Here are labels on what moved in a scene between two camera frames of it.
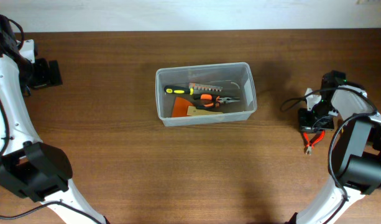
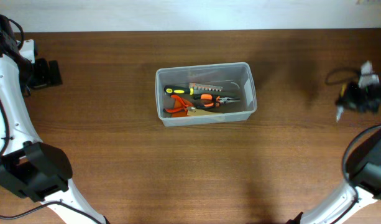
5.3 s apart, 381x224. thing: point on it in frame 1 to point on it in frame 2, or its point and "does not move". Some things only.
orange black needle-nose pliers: x=206 y=100 does not move
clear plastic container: x=205 y=94 does not move
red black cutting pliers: x=310 y=144 to x=185 y=102
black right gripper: x=316 y=125 to x=354 y=97
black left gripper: x=53 y=73 does not move
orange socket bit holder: x=205 y=87 does not move
